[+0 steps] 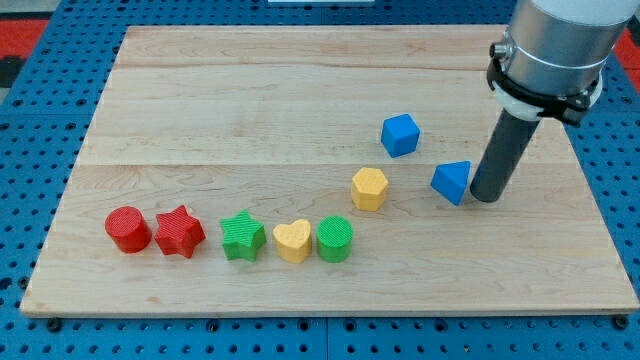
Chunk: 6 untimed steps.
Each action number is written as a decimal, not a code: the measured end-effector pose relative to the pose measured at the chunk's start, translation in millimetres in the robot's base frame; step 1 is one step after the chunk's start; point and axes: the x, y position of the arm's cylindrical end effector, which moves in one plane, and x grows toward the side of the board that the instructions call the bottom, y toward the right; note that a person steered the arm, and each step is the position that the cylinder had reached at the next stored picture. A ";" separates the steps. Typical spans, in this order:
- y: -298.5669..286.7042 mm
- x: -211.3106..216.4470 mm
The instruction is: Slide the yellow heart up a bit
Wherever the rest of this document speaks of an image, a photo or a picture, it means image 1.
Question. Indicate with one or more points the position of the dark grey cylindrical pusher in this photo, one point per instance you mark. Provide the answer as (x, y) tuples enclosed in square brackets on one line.
[(508, 141)]

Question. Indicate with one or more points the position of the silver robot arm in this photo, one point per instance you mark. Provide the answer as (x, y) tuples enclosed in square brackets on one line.
[(548, 64)]

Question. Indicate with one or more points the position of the yellow heart block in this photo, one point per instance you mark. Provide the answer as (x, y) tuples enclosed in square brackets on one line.
[(293, 241)]

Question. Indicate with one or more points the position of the blue triangle block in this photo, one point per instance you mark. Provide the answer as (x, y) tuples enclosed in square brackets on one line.
[(450, 180)]

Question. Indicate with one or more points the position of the blue cube block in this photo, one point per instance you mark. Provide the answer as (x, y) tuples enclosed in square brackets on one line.
[(400, 135)]

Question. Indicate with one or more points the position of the yellow hexagon block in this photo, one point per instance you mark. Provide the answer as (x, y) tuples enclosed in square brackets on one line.
[(369, 188)]

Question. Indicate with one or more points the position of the green cylinder block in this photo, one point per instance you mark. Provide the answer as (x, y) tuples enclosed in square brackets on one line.
[(334, 237)]

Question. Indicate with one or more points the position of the green star block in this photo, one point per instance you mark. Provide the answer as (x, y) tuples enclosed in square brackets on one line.
[(243, 237)]

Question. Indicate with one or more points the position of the wooden board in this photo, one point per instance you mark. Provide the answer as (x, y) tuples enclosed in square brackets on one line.
[(277, 121)]

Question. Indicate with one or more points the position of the red star block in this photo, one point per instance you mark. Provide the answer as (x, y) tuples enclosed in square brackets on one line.
[(178, 232)]

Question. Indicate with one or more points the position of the red cylinder block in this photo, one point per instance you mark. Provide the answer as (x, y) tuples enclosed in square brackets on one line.
[(128, 229)]

